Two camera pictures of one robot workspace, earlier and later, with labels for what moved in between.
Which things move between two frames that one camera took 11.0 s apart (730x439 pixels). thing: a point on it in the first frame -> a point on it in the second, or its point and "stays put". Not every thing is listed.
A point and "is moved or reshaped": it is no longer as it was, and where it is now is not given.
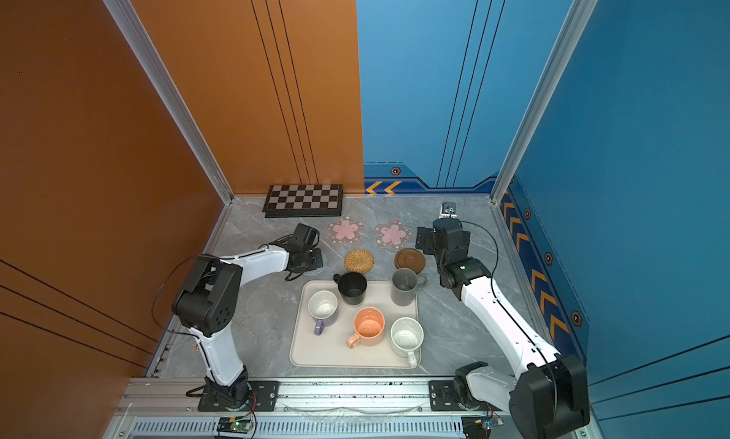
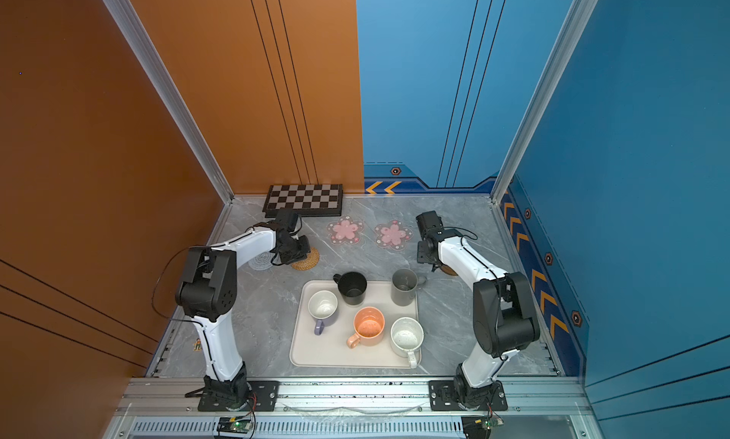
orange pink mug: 369,328 stays put
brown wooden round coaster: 410,258 is moved or reshaped
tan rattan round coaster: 359,260 is moved or reshaped
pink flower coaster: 345,231 stays put
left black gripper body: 312,260 -> 297,249
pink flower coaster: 393,234 stays put
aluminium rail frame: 159,408 stays put
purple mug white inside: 321,305 stays put
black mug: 352,286 stays put
